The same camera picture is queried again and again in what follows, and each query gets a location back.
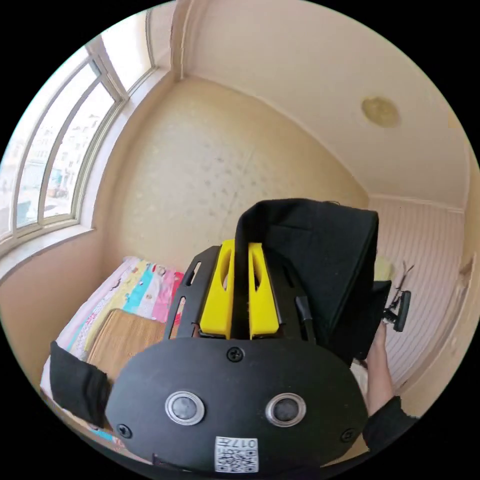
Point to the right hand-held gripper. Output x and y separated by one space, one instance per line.
381 300

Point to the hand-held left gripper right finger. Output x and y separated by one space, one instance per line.
264 303

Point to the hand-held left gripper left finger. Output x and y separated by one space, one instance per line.
216 300

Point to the black pants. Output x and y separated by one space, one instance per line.
322 262

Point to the person's right forearm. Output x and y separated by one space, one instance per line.
380 393

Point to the person's right hand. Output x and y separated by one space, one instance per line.
378 343

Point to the bed with mat and printed sheet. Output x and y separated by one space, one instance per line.
123 337

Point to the round ceiling lamp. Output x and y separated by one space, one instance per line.
380 111

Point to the window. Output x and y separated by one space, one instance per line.
56 150

